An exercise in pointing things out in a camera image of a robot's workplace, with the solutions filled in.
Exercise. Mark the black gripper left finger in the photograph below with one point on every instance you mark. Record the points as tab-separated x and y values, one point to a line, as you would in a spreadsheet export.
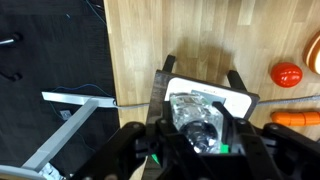
146	150

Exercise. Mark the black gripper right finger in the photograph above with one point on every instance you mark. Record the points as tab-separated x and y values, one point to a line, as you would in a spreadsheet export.
276	153

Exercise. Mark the clear crystal glass bottle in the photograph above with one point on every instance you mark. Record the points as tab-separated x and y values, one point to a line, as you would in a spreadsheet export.
193	113

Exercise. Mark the orange toy carrot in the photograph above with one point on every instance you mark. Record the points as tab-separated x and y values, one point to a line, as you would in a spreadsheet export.
293	118

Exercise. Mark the small dark wooden stool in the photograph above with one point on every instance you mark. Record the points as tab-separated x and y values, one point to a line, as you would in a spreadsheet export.
156	90

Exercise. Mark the red toy tomato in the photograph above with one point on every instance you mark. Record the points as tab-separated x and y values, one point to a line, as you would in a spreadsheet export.
286	75

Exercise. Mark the grey floor outlet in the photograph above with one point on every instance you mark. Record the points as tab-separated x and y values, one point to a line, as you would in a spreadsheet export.
66	115

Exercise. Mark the toy bread slice sandwich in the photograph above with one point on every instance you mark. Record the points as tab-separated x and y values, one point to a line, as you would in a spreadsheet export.
315	53

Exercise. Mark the black chair caster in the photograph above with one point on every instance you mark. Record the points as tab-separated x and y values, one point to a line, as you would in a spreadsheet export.
11	39

